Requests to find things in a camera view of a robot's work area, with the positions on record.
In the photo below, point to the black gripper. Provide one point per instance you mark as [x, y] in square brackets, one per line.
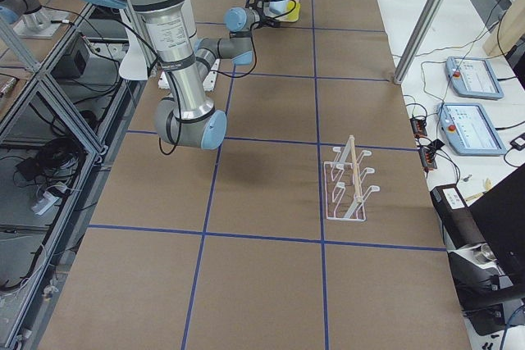
[263, 18]

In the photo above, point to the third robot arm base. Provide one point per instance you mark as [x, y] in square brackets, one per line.
[31, 20]

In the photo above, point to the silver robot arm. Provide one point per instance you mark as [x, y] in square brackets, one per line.
[188, 117]

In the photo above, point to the yellow plastic cup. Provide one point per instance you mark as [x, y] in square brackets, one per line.
[293, 11]

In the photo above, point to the cream plastic tray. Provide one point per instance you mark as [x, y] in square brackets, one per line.
[282, 16]

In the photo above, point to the black power adapter box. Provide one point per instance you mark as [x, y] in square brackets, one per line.
[74, 60]

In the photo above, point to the far blue teach pendant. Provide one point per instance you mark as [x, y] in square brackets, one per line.
[473, 77]

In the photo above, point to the blue teach pendant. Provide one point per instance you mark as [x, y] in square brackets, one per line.
[473, 77]
[469, 131]

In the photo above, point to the near blue teach pendant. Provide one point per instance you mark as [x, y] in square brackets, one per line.
[469, 131]

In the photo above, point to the white power strip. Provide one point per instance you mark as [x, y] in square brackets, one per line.
[47, 200]

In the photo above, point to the black monitor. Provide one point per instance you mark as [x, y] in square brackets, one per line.
[499, 215]

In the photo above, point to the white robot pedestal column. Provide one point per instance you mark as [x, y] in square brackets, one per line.
[168, 33]

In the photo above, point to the aluminium frame post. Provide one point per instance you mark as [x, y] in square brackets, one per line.
[416, 38]

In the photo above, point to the white wire cup rack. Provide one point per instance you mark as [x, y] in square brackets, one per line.
[345, 191]

